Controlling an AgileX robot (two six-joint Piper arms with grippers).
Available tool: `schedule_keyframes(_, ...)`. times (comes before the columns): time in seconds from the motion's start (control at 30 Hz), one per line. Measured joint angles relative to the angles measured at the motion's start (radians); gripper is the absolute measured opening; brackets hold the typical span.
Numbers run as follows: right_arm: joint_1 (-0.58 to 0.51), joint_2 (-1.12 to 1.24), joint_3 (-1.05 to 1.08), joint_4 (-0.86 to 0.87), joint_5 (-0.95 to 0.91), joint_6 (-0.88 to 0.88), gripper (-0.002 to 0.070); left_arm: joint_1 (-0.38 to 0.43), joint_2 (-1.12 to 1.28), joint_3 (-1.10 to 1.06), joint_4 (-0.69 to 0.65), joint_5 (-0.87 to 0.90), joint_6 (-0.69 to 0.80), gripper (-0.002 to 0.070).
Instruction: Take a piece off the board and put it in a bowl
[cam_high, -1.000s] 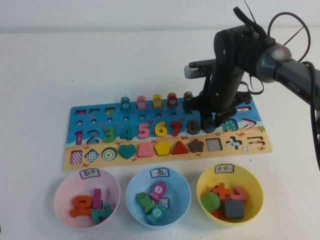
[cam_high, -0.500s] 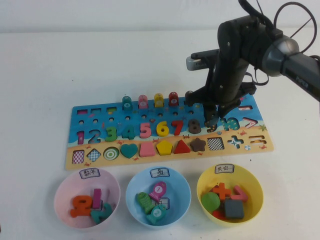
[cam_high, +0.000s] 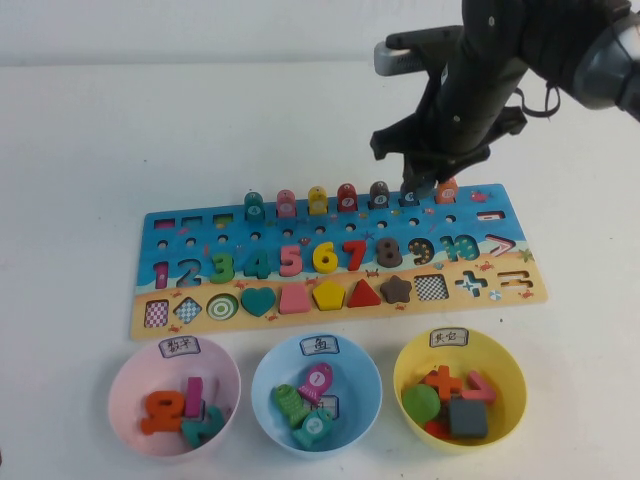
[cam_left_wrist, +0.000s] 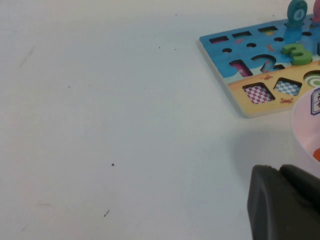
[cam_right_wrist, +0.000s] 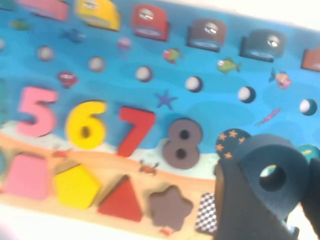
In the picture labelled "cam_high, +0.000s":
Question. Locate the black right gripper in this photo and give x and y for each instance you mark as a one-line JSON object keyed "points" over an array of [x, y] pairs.
{"points": [[465, 115]]}

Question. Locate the blue wooden number 9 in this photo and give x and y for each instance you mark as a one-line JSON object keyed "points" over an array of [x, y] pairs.
{"points": [[426, 190]]}

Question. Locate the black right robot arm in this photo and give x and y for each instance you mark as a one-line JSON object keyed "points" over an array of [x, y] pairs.
{"points": [[565, 45]]}

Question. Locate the orange fish piece number 10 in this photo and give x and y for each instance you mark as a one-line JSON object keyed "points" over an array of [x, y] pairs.
{"points": [[447, 192]]}

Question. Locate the blue fish piece number 9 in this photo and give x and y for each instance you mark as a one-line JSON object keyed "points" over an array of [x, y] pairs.
{"points": [[409, 199]]}

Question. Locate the brown fish piece number 8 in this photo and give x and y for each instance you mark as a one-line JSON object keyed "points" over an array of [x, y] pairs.
{"points": [[380, 196]]}

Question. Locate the red fish piece number 7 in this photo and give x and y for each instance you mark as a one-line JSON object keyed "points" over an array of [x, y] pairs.
{"points": [[347, 199]]}

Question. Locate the yellow fish piece number 6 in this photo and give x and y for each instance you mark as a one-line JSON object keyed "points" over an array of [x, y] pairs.
{"points": [[317, 201]]}

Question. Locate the colourful wooden puzzle board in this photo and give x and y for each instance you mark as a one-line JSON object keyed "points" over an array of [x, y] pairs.
{"points": [[450, 312]]}

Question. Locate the pink fish piece number 5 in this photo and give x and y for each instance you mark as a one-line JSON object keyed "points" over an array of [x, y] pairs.
{"points": [[286, 205]]}

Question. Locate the white label on yellow bowl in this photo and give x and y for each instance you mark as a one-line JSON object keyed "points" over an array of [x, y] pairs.
{"points": [[450, 338]]}

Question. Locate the teal fish piece number 4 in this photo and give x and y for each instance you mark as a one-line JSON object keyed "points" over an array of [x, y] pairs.
{"points": [[253, 207]]}

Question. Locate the white label on blue bowl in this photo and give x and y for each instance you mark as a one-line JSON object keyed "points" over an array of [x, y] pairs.
{"points": [[321, 346]]}

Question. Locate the magenta fish piece number 1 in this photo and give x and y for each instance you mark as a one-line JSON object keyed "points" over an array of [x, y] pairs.
{"points": [[316, 381]]}

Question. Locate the blue plastic bowl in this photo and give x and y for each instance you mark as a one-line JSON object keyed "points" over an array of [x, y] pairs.
{"points": [[360, 400]]}

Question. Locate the yellow plastic bowl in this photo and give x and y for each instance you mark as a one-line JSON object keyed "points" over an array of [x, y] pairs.
{"points": [[505, 415]]}

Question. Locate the red wooden piece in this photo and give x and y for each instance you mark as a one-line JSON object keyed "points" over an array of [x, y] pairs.
{"points": [[436, 430]]}

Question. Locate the green striped fish piece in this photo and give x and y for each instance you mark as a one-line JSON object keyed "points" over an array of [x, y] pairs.
{"points": [[289, 402]]}

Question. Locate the teal fish piece number 2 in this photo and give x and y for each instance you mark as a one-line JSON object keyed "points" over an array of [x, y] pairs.
{"points": [[314, 427]]}

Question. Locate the white label on pink bowl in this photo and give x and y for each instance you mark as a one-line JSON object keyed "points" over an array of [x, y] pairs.
{"points": [[180, 347]]}

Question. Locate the orange wooden number piece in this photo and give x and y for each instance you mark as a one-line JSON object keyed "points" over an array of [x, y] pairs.
{"points": [[150, 402]]}

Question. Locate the pink plastic bowl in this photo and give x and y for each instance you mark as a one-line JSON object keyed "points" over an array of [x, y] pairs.
{"points": [[125, 400]]}

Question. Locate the brown wooden number 8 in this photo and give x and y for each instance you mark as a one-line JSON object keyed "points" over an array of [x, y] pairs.
{"points": [[390, 252]]}

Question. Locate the red wooden number 7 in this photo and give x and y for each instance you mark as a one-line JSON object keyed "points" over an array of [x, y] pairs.
{"points": [[356, 259]]}

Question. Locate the brown wooden star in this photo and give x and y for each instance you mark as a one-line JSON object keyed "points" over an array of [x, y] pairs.
{"points": [[396, 290]]}

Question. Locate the red wooden triangle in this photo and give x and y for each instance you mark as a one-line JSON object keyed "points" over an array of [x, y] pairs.
{"points": [[363, 298]]}

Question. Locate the yellow wooden number 6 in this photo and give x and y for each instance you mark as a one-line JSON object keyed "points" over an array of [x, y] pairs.
{"points": [[318, 261]]}

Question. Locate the yellow wooden pentagon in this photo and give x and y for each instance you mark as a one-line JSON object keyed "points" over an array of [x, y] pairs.
{"points": [[328, 297]]}

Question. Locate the pink wooden number 5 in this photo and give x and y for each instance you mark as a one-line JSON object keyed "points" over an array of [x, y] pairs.
{"points": [[297, 266]]}

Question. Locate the pink wooden trapezoid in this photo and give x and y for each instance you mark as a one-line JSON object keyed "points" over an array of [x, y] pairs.
{"points": [[294, 301]]}

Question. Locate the teal wooden number 4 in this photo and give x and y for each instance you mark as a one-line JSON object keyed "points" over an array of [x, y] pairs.
{"points": [[261, 266]]}

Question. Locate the orange wooden plus sign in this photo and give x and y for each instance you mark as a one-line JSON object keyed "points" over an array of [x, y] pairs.
{"points": [[442, 382]]}

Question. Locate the teal wooden heart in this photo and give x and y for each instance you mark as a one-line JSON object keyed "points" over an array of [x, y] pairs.
{"points": [[258, 301]]}

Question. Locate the green wooden number 3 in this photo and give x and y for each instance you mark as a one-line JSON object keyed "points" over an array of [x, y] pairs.
{"points": [[229, 270]]}

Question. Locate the pink wooden greater-than sign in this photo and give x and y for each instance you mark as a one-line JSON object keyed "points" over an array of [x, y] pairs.
{"points": [[480, 392]]}

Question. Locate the green wooden circle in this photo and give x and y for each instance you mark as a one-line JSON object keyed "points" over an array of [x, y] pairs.
{"points": [[420, 405]]}

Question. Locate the grey wooden square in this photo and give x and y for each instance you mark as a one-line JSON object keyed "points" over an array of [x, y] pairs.
{"points": [[467, 419]]}

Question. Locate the magenta wooden number 1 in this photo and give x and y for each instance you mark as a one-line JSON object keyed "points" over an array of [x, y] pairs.
{"points": [[192, 397]]}

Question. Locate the teal wooden number 2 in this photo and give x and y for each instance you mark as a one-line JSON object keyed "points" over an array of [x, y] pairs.
{"points": [[192, 429]]}

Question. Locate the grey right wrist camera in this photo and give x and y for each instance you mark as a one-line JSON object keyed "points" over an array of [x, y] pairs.
{"points": [[400, 62]]}

